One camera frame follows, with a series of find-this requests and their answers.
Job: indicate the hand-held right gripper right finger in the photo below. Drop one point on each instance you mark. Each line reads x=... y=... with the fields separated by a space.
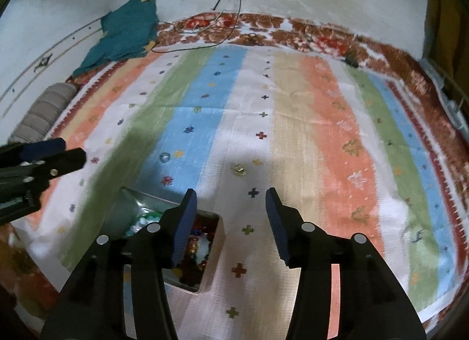
x=279 y=228

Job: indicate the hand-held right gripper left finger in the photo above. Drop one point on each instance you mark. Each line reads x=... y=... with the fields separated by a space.
x=183 y=232

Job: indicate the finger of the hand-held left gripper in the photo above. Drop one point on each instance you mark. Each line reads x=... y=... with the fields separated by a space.
x=64 y=164
x=44 y=148

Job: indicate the silver metal tin box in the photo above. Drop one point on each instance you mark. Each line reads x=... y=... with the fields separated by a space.
x=215 y=248

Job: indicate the grey striped bolster pillow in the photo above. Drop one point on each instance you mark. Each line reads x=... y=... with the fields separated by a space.
x=44 y=113

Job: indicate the small clear bead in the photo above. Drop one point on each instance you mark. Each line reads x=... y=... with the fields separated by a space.
x=165 y=158

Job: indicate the pastel striped blanket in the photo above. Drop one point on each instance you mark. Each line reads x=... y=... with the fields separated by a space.
x=293 y=124

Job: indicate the teal cloth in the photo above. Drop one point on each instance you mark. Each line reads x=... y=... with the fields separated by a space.
x=124 y=32

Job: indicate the small dark object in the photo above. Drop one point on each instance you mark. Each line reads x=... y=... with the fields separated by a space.
x=351 y=60

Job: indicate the mustard hanging garment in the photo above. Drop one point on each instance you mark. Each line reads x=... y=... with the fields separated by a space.
x=449 y=21

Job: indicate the wall conduit pipes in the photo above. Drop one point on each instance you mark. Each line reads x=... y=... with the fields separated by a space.
x=44 y=58

